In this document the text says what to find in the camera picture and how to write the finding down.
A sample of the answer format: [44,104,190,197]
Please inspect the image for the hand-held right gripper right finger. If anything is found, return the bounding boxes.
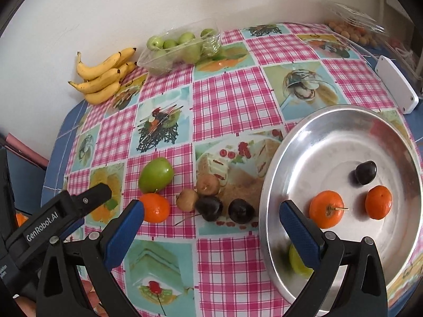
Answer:
[279,200,388,317]

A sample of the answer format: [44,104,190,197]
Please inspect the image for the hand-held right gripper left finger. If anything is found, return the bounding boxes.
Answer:
[36,200,145,317]

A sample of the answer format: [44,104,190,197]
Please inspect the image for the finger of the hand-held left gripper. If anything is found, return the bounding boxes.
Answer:
[64,183,112,230]

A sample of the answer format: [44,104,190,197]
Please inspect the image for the green mango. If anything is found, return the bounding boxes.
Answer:
[288,244,314,278]

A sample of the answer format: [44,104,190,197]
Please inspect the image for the tangerine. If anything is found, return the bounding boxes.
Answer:
[365,185,393,220]
[139,193,171,223]
[309,190,349,229]

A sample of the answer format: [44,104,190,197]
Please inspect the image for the dark plum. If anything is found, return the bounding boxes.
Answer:
[194,195,223,222]
[228,198,256,224]
[355,160,378,186]

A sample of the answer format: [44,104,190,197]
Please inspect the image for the green apple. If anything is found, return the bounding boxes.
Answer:
[138,157,174,194]

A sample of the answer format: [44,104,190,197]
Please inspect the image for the brown kiwi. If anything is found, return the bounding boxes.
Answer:
[196,174,221,196]
[175,188,199,212]

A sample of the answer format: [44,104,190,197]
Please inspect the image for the round metal plate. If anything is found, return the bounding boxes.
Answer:
[259,104,423,316]

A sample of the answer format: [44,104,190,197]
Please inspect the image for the pink chair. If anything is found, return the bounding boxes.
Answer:
[5,133,50,170]

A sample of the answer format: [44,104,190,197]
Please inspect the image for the blue checked tablecloth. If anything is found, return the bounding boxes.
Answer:
[41,23,423,317]

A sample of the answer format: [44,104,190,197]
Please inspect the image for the yellow banana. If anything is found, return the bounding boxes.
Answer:
[84,81,122,105]
[68,65,129,94]
[77,47,137,80]
[119,61,138,79]

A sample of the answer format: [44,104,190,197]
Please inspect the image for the clear plastic pack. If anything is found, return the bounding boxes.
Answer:
[137,22,223,76]

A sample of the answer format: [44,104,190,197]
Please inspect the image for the white plastic box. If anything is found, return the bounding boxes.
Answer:
[375,55,420,115]

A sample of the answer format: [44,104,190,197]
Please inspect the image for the pile of small green apples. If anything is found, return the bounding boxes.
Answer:
[146,28,220,73]

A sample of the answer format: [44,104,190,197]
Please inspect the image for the clear plastic bag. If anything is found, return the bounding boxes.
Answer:
[385,36,416,73]

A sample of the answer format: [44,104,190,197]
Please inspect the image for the white cable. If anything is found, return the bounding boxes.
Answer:
[291,22,380,60]

